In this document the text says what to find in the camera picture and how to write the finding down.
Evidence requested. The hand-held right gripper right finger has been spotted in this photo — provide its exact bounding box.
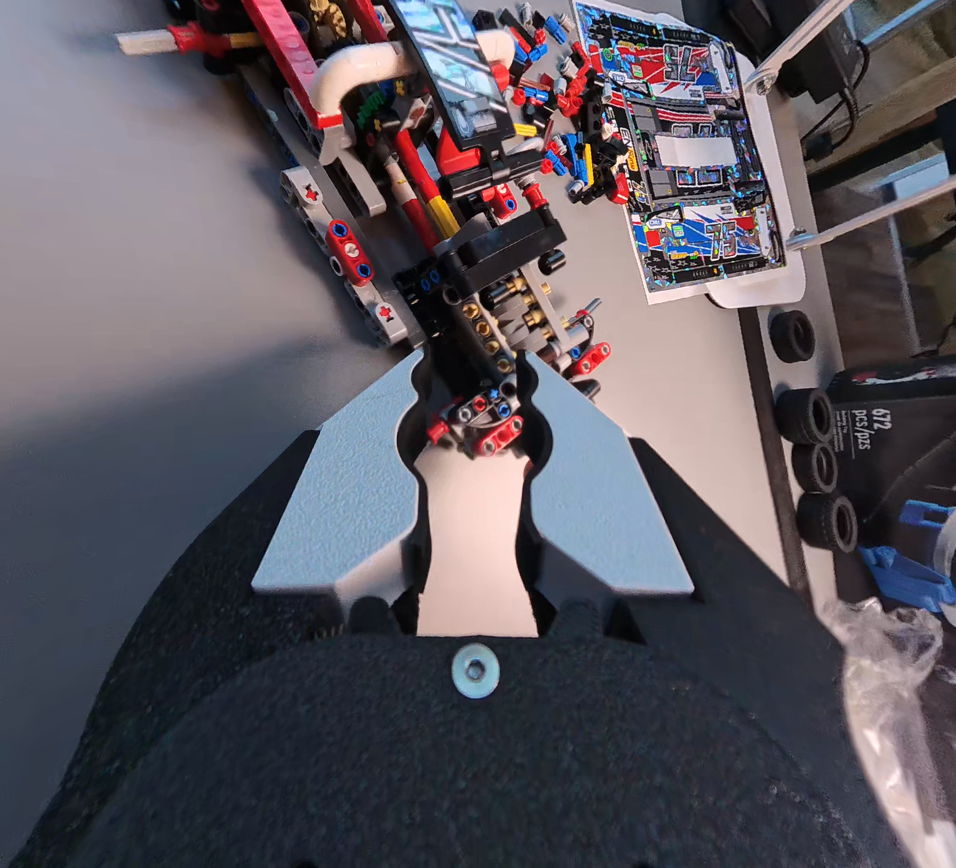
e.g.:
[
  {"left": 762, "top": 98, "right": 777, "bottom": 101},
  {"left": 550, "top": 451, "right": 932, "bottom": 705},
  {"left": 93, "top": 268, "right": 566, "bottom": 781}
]
[{"left": 515, "top": 351, "right": 697, "bottom": 630}]

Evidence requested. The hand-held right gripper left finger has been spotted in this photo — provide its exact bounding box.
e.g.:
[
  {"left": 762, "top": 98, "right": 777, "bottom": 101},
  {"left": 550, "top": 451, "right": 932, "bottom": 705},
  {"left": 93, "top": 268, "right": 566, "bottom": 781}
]
[{"left": 250, "top": 351, "right": 433, "bottom": 630}]

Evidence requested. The lego race car model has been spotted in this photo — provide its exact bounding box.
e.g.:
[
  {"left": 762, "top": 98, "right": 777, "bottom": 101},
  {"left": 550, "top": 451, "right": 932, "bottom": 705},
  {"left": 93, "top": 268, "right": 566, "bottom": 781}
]
[{"left": 116, "top": 0, "right": 613, "bottom": 462}]

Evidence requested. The red black lego beam assembly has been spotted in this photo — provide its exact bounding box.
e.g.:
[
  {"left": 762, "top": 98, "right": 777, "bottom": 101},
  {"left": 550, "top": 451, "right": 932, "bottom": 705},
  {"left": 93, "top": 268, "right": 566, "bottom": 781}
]
[{"left": 153, "top": 0, "right": 346, "bottom": 131}]

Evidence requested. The black lego box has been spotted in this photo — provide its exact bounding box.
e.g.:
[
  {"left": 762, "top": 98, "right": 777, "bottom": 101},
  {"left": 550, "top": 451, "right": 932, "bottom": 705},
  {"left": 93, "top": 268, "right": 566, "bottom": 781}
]
[{"left": 825, "top": 360, "right": 956, "bottom": 611}]

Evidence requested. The pile of mixed lego pieces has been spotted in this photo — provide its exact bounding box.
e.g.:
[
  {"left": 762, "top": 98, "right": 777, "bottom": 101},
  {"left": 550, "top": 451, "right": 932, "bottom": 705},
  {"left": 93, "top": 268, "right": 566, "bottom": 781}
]
[{"left": 471, "top": 2, "right": 632, "bottom": 206}]

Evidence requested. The black rubber tire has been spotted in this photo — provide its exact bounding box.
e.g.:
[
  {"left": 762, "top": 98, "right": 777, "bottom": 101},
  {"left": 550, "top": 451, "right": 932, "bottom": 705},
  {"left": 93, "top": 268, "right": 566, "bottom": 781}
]
[
  {"left": 769, "top": 310, "right": 817, "bottom": 363},
  {"left": 792, "top": 441, "right": 841, "bottom": 494},
  {"left": 795, "top": 493, "right": 860, "bottom": 554},
  {"left": 773, "top": 388, "right": 835, "bottom": 445}
]

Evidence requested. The clear plastic bag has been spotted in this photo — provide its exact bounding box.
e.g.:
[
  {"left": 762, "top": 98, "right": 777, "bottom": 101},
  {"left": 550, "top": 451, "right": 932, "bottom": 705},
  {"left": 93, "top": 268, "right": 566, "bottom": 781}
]
[{"left": 822, "top": 598, "right": 956, "bottom": 868}]

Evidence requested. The holographic sticker sheet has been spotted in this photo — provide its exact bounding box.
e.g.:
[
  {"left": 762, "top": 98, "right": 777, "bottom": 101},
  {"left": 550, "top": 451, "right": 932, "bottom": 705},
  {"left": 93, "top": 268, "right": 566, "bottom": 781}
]
[{"left": 568, "top": 0, "right": 789, "bottom": 305}]

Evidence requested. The white stand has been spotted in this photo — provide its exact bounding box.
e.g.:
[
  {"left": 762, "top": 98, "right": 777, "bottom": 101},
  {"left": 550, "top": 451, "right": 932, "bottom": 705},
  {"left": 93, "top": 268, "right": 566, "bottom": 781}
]
[{"left": 702, "top": 0, "right": 956, "bottom": 311}]

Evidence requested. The black power cable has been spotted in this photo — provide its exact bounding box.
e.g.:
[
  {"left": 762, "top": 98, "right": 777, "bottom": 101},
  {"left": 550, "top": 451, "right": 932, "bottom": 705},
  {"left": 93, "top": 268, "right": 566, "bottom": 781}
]
[{"left": 803, "top": 39, "right": 871, "bottom": 163}]

